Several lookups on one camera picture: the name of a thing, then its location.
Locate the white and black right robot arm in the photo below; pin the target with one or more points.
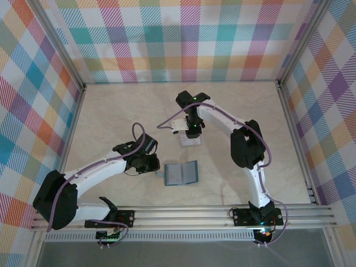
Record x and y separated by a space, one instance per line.
257 183

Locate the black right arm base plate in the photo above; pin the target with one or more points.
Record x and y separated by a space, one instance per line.
240 217

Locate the aluminium frame post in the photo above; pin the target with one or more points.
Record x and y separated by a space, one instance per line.
61 41
301 41

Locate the aluminium frame cross rail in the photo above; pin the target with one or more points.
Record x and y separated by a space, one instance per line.
183 217

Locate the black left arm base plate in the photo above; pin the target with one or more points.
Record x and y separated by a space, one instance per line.
125 218

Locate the aluminium frame leg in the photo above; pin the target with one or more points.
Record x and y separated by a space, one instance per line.
332 250
32 250

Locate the aluminium side rail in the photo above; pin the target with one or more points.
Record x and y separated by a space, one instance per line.
66 142
297 139

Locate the blue leather card holder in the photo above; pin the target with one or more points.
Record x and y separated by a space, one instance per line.
180 173

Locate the small circuit board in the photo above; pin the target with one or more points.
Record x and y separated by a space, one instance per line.
264 233
109 236

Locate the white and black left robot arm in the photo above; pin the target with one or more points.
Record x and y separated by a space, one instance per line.
94 173

